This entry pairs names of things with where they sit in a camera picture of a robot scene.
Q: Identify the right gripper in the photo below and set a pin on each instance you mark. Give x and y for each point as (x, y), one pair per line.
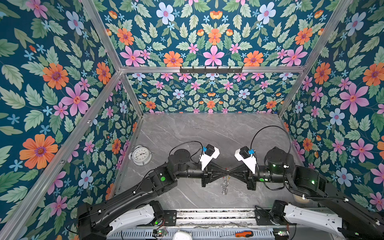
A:
(248, 179)

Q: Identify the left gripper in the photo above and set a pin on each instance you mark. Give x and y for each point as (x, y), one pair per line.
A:
(210, 172)

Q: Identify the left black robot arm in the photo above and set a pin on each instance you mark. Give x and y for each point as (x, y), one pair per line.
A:
(137, 206)

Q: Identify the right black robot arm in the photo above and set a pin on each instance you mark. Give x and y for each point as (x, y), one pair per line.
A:
(348, 220)

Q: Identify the wooden block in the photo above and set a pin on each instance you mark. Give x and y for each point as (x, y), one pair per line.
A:
(301, 200)

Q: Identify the white round alarm clock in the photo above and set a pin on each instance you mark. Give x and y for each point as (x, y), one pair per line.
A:
(140, 156)

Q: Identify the small circuit board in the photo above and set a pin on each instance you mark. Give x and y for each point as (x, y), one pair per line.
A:
(159, 233)

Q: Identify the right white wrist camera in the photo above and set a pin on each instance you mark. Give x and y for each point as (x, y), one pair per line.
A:
(247, 156)

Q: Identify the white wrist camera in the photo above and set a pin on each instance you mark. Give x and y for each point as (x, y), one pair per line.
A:
(247, 156)
(209, 152)

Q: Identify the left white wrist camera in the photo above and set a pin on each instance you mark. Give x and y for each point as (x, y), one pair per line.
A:
(209, 152)

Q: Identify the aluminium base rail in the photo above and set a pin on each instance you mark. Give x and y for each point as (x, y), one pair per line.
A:
(216, 216)

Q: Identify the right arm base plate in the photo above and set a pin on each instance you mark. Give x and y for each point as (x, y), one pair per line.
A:
(263, 218)

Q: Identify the orange handled screwdriver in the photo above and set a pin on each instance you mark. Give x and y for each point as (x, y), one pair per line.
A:
(244, 234)

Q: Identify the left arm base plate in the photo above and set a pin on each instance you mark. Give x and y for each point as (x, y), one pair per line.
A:
(167, 218)

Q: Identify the black hook rail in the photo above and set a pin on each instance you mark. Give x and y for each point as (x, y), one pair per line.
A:
(210, 70)

